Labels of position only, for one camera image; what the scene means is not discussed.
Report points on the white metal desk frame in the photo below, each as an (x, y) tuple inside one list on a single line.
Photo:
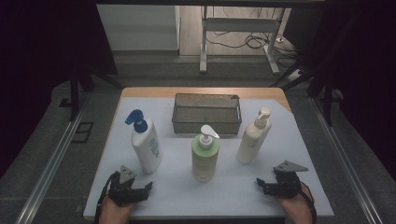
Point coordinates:
[(239, 24)]

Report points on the white table mat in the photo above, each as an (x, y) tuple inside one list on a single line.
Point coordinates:
[(174, 193)]

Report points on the white power strip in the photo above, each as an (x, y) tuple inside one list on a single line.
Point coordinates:
[(295, 75)]

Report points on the white bottle with blue pump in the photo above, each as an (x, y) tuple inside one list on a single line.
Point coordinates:
[(146, 152)]

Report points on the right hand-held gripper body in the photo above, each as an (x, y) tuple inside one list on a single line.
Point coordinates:
[(288, 186)]

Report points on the green pump bottle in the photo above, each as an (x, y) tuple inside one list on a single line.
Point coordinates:
[(204, 161)]

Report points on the person's left hand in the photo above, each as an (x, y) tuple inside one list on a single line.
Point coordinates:
[(113, 214)]

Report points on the black stand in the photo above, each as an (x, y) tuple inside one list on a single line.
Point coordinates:
[(74, 93), (327, 99)]

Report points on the metal floor rail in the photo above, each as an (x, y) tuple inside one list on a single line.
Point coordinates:
[(345, 161), (49, 168)]

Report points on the metal mesh basket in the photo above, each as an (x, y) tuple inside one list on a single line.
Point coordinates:
[(186, 127)]

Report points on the dark curtain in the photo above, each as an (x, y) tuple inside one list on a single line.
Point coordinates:
[(364, 68), (34, 62)]

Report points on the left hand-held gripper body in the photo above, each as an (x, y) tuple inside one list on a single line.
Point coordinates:
[(124, 193)]

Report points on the person's right hand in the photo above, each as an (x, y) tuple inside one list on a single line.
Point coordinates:
[(299, 211)]

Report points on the white cabinet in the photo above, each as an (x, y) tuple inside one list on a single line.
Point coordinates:
[(137, 28)]

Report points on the cream pump bottle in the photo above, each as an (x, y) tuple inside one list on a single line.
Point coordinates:
[(252, 143)]

